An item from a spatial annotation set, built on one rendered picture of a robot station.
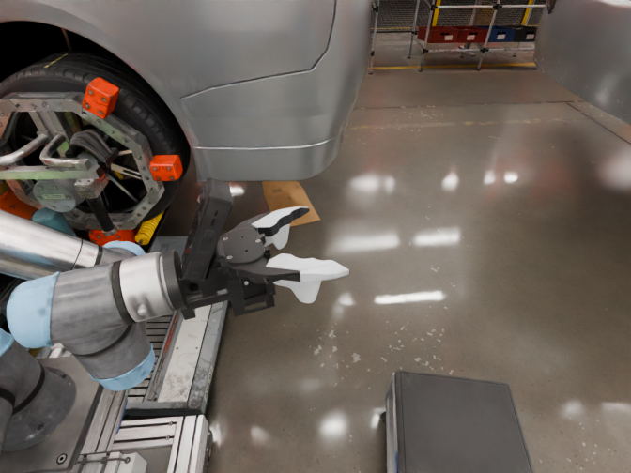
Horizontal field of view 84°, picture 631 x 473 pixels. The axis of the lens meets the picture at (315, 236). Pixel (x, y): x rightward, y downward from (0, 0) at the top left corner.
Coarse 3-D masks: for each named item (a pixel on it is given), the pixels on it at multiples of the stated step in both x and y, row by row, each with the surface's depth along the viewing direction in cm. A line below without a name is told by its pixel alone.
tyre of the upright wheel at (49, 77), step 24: (24, 72) 112; (48, 72) 111; (72, 72) 112; (96, 72) 117; (120, 72) 125; (0, 96) 115; (120, 96) 117; (144, 96) 126; (144, 120) 122; (168, 120) 133; (168, 144) 130; (168, 192) 142
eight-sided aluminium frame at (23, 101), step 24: (24, 96) 111; (48, 96) 112; (72, 96) 110; (0, 120) 112; (96, 120) 113; (120, 120) 118; (0, 144) 119; (144, 144) 121; (144, 168) 126; (24, 192) 132; (72, 216) 141; (120, 216) 145; (144, 216) 140
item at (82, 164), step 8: (48, 112) 110; (56, 120) 112; (56, 128) 114; (64, 128) 115; (56, 136) 113; (64, 136) 115; (48, 144) 109; (56, 144) 111; (48, 152) 106; (48, 160) 102; (56, 160) 102; (64, 160) 102; (72, 160) 102; (80, 160) 103; (88, 160) 104; (80, 168) 103; (88, 168) 104
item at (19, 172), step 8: (0, 168) 105; (8, 168) 105; (16, 168) 105; (24, 168) 105; (32, 168) 105; (40, 168) 105; (48, 168) 105; (56, 168) 105; (64, 168) 105; (72, 168) 105; (96, 168) 105; (0, 176) 105; (8, 176) 105; (16, 176) 105; (24, 176) 105; (32, 176) 105; (40, 176) 105; (48, 176) 105; (56, 176) 105; (64, 176) 105; (72, 176) 105; (80, 176) 105; (88, 176) 105; (96, 176) 105
